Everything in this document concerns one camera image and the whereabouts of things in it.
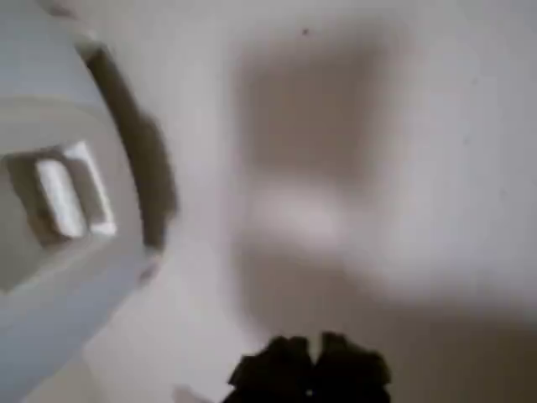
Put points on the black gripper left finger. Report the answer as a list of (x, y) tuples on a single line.
[(277, 373)]

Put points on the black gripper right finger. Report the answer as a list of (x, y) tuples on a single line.
[(352, 373)]

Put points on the white rice cooker body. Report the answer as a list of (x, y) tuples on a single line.
[(25, 63)]

